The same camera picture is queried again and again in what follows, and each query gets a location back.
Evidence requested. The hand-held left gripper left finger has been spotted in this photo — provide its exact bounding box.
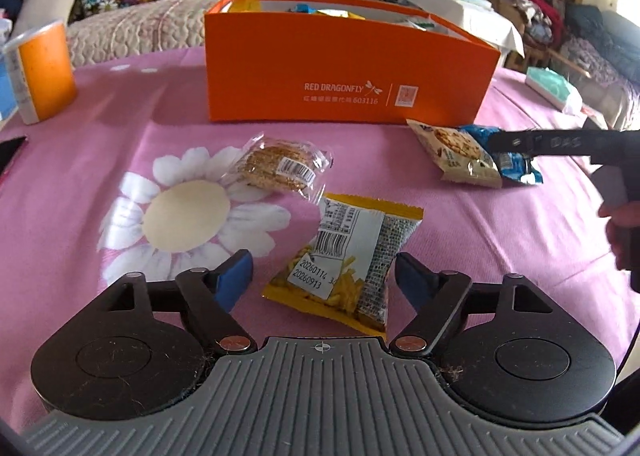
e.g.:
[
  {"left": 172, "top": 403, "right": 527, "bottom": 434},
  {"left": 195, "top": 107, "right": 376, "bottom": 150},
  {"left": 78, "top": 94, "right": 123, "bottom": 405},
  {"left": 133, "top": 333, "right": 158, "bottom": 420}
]
[{"left": 107, "top": 249, "right": 259, "bottom": 355}]

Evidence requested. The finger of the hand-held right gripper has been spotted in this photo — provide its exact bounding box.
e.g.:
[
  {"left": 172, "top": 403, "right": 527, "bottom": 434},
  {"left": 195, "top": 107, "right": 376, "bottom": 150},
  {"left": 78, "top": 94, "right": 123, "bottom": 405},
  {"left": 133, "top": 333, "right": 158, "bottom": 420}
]
[{"left": 486, "top": 129, "right": 593, "bottom": 158}]

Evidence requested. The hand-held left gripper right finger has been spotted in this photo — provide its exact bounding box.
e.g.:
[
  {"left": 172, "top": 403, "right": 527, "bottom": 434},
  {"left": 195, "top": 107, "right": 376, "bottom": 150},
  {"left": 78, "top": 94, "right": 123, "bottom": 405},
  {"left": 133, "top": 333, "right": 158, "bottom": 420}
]
[{"left": 389, "top": 252, "right": 551, "bottom": 358}]

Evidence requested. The yellow stick snack packet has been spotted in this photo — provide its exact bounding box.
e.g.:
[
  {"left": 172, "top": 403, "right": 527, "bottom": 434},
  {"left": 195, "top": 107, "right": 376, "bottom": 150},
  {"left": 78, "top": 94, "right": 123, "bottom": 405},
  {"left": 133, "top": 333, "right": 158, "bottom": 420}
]
[{"left": 262, "top": 193, "right": 425, "bottom": 335}]

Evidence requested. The beige cookie snack packet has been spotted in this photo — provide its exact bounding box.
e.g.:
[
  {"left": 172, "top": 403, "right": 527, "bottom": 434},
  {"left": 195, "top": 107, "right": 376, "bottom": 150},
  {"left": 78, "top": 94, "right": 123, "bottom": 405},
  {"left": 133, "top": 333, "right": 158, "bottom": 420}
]
[{"left": 406, "top": 119, "right": 503, "bottom": 188}]

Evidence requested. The orange cardboard box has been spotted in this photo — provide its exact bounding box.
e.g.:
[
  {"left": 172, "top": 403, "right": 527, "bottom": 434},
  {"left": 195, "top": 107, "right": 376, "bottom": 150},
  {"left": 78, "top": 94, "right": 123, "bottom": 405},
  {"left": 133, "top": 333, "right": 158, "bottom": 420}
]
[{"left": 203, "top": 0, "right": 502, "bottom": 126}]

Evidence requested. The person's right hand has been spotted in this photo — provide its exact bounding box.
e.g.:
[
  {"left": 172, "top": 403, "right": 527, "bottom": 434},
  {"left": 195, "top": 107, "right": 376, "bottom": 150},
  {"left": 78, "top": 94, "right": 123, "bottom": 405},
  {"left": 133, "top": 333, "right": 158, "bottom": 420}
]
[{"left": 597, "top": 200, "right": 640, "bottom": 271}]

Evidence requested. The teal tissue pack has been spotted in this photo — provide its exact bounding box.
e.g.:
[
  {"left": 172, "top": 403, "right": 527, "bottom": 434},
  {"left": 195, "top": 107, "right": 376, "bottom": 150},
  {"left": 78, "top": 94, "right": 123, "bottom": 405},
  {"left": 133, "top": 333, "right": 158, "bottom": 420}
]
[{"left": 525, "top": 67, "right": 584, "bottom": 114}]

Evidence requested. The pile of clothing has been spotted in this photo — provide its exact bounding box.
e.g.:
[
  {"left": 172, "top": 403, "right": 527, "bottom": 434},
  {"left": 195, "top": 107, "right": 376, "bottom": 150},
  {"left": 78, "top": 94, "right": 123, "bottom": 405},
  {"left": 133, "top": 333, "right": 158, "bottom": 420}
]
[{"left": 562, "top": 3, "right": 640, "bottom": 98}]

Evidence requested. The clear sesame cracker packet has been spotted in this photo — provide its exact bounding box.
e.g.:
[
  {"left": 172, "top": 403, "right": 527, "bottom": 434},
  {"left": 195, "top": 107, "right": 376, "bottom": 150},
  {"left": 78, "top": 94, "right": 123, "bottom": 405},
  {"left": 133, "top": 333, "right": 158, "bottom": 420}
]
[{"left": 222, "top": 133, "right": 335, "bottom": 203}]

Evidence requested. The white cloth covered table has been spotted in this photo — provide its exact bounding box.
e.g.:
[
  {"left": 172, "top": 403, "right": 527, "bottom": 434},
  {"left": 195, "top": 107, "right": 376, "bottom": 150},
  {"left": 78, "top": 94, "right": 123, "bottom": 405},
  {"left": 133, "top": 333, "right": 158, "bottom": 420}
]
[{"left": 400, "top": 0, "right": 526, "bottom": 63}]

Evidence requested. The pink floral tablecloth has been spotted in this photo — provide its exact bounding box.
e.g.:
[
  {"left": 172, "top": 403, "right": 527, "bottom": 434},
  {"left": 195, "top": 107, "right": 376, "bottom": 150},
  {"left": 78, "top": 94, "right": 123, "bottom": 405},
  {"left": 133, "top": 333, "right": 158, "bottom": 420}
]
[{"left": 0, "top": 46, "right": 640, "bottom": 437}]

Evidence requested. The black smartphone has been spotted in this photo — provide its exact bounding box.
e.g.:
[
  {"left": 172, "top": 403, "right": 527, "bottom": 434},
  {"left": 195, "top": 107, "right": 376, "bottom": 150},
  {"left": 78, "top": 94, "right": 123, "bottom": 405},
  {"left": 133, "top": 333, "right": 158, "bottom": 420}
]
[{"left": 0, "top": 136, "right": 28, "bottom": 178}]

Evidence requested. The beige quilted blanket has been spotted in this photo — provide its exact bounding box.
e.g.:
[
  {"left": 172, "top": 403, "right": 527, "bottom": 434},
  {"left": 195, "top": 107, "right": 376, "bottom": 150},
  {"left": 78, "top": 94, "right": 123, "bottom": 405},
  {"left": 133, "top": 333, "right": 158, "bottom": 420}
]
[{"left": 65, "top": 0, "right": 242, "bottom": 70}]

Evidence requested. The orange paper cup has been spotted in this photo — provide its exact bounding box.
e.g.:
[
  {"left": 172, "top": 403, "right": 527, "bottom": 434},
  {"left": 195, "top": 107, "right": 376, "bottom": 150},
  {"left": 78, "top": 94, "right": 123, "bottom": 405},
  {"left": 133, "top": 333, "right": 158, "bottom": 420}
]
[{"left": 2, "top": 20, "right": 79, "bottom": 125}]

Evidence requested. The blue white striped cloth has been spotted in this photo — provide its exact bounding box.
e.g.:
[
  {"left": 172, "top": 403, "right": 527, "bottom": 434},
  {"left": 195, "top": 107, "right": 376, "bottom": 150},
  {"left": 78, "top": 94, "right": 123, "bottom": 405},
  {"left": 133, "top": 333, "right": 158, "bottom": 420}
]
[{"left": 0, "top": 16, "right": 18, "bottom": 118}]

